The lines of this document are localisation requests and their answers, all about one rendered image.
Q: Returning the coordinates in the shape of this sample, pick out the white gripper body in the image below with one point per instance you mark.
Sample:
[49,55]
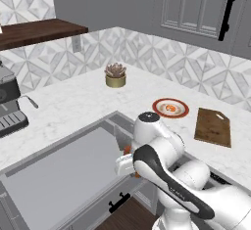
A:
[125,165]

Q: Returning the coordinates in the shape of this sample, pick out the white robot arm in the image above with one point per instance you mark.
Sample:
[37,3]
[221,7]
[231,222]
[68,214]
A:
[170,144]

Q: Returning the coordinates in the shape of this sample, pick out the grey lower drawer front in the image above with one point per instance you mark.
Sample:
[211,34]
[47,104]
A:
[98,209]

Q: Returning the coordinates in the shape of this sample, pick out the red rimmed white plate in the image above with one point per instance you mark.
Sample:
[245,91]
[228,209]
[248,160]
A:
[158,110]

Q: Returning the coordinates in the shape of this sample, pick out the orange piece of meat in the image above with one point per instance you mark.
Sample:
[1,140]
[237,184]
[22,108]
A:
[170,108]

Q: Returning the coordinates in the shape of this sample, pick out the brown wooden cutting board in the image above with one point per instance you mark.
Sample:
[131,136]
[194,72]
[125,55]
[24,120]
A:
[212,128]

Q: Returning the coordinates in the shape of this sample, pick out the succulent in gold pot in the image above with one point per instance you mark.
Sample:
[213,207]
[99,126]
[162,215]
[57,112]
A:
[115,75]

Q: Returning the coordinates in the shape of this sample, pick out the grey black coffee machine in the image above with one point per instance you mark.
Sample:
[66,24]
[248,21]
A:
[8,110]

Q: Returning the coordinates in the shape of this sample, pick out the dark wooden shelf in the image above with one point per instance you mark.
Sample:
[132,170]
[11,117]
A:
[36,31]

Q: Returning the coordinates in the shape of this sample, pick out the grey panelled cupboard door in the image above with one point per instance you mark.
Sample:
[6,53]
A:
[192,5]

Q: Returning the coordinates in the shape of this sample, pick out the grey wall socket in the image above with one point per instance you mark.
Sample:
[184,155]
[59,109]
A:
[76,44]

